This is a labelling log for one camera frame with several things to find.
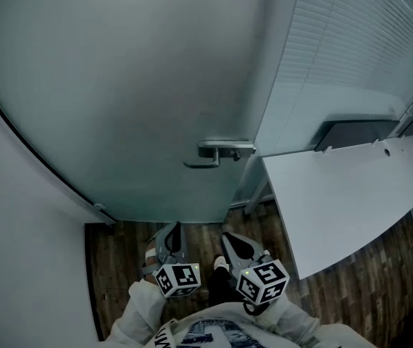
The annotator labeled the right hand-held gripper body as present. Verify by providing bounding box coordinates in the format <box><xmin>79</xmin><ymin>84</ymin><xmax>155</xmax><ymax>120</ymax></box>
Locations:
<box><xmin>228</xmin><ymin>251</ymin><xmax>291</xmax><ymax>306</ymax></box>

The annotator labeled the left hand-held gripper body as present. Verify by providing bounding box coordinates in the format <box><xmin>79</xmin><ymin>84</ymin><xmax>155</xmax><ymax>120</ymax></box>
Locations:
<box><xmin>141</xmin><ymin>250</ymin><xmax>202</xmax><ymax>299</ymax></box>

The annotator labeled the metal door lever handle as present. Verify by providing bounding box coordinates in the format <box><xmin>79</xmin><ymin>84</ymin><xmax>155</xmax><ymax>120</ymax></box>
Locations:
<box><xmin>183</xmin><ymin>139</ymin><xmax>258</xmax><ymax>170</ymax></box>

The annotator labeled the frosted glass door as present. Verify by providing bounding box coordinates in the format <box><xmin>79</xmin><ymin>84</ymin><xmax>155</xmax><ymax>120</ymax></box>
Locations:
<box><xmin>0</xmin><ymin>0</ymin><xmax>277</xmax><ymax>225</ymax></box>

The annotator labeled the person's left forearm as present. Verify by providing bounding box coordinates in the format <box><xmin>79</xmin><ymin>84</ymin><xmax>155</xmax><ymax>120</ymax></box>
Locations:
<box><xmin>106</xmin><ymin>276</ymin><xmax>168</xmax><ymax>344</ymax></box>

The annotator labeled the person's right forearm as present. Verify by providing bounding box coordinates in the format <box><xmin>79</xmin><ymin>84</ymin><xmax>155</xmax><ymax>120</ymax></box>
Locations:
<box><xmin>252</xmin><ymin>297</ymin><xmax>322</xmax><ymax>337</ymax></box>

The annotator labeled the person's black trouser leg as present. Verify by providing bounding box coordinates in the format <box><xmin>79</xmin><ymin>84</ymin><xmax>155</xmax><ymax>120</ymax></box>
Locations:
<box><xmin>205</xmin><ymin>265</ymin><xmax>244</xmax><ymax>308</ymax></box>

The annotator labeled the person's white printed sweatshirt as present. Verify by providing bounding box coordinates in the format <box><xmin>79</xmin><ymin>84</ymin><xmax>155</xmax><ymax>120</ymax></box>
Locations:
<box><xmin>104</xmin><ymin>300</ymin><xmax>378</xmax><ymax>348</ymax></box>

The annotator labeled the white rectangular table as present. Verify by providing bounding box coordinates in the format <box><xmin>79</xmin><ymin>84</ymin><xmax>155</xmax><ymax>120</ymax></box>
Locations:
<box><xmin>243</xmin><ymin>131</ymin><xmax>413</xmax><ymax>281</ymax></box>

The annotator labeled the large dark desk partition panel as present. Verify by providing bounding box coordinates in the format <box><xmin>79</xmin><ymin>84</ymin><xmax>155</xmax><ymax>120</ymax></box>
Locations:
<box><xmin>312</xmin><ymin>119</ymin><xmax>401</xmax><ymax>154</ymax></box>

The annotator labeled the wide white window blind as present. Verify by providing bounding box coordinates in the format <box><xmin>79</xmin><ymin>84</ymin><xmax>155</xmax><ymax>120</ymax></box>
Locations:
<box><xmin>255</xmin><ymin>0</ymin><xmax>413</xmax><ymax>157</ymax></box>

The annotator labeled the black gripper strap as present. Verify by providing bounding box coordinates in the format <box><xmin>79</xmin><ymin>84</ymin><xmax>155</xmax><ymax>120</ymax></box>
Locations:
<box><xmin>242</xmin><ymin>300</ymin><xmax>266</xmax><ymax>318</ymax></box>

